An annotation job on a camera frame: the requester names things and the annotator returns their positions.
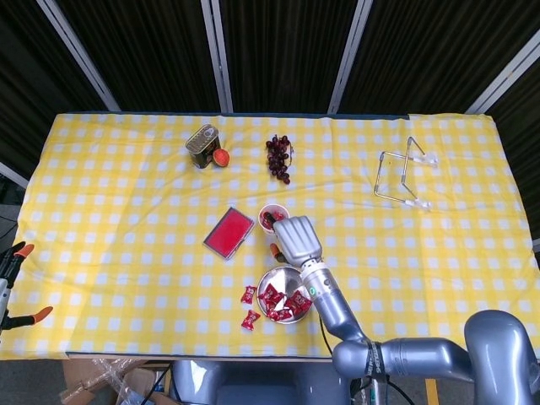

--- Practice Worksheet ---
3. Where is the metal wire stand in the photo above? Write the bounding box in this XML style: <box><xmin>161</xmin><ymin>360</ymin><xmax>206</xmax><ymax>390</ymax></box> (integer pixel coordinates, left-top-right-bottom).
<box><xmin>373</xmin><ymin>135</ymin><xmax>440</xmax><ymax>211</ymax></box>

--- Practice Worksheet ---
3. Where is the yellow white checkered tablecloth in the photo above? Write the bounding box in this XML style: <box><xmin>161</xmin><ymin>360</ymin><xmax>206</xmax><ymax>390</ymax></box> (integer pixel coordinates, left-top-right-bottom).
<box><xmin>0</xmin><ymin>111</ymin><xmax>540</xmax><ymax>362</ymax></box>

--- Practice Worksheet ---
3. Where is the white paper cup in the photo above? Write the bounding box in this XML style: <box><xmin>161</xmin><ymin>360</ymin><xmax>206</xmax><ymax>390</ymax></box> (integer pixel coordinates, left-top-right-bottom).
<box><xmin>257</xmin><ymin>203</ymin><xmax>290</xmax><ymax>237</ymax></box>

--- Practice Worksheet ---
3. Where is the red card case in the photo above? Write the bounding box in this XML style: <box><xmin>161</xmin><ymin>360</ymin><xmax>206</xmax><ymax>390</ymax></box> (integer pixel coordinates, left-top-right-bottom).
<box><xmin>202</xmin><ymin>205</ymin><xmax>257</xmax><ymax>262</ymax></box>

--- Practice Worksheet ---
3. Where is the dark red grape bunch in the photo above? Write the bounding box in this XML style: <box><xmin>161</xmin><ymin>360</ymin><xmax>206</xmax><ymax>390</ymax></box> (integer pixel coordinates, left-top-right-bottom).
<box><xmin>265</xmin><ymin>133</ymin><xmax>296</xmax><ymax>186</ymax></box>

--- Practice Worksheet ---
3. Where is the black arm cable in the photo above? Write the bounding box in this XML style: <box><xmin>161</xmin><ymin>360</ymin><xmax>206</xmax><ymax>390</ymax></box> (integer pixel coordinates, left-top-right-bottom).
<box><xmin>319</xmin><ymin>314</ymin><xmax>408</xmax><ymax>405</ymax></box>

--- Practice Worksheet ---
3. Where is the green luncheon meat can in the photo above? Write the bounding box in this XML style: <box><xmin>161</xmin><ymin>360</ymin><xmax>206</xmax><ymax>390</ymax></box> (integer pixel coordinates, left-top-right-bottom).
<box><xmin>185</xmin><ymin>123</ymin><xmax>220</xmax><ymax>170</ymax></box>

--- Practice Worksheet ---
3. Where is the brown cardboard box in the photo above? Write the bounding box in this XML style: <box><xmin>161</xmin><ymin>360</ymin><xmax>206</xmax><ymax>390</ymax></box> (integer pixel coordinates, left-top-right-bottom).
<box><xmin>58</xmin><ymin>358</ymin><xmax>174</xmax><ymax>405</ymax></box>

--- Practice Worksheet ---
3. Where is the black printed strap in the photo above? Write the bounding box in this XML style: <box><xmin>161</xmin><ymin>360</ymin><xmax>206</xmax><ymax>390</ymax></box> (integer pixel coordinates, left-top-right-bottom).
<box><xmin>364</xmin><ymin>340</ymin><xmax>384</xmax><ymax>380</ymax></box>

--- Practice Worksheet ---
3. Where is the silver metal plate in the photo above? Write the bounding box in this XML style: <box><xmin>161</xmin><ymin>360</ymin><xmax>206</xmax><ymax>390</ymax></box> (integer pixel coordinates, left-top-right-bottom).
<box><xmin>256</xmin><ymin>265</ymin><xmax>314</xmax><ymax>325</ymax></box>

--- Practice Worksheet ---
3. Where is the black orange clamp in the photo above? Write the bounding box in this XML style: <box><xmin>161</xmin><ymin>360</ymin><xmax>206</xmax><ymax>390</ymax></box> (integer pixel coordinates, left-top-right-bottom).
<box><xmin>0</xmin><ymin>305</ymin><xmax>55</xmax><ymax>334</ymax></box>
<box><xmin>0</xmin><ymin>240</ymin><xmax>35</xmax><ymax>290</ymax></box>

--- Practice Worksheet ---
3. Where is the black pleated curtain panel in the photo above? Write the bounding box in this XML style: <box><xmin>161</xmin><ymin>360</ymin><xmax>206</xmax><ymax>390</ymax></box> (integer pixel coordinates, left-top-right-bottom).
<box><xmin>57</xmin><ymin>0</ymin><xmax>223</xmax><ymax>113</ymax></box>
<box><xmin>339</xmin><ymin>0</ymin><xmax>540</xmax><ymax>114</ymax></box>
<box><xmin>219</xmin><ymin>0</ymin><xmax>359</xmax><ymax>114</ymax></box>
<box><xmin>0</xmin><ymin>0</ymin><xmax>106</xmax><ymax>178</ymax></box>

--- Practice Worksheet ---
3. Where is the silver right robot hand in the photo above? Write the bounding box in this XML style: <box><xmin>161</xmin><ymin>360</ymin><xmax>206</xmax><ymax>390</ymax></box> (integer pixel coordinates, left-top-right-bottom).
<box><xmin>263</xmin><ymin>212</ymin><xmax>325</xmax><ymax>267</ymax></box>

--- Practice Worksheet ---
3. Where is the grey robot torso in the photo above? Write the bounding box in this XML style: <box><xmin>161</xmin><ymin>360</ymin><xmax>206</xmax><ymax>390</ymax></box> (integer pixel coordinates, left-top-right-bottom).
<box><xmin>217</xmin><ymin>361</ymin><xmax>351</xmax><ymax>405</ymax></box>

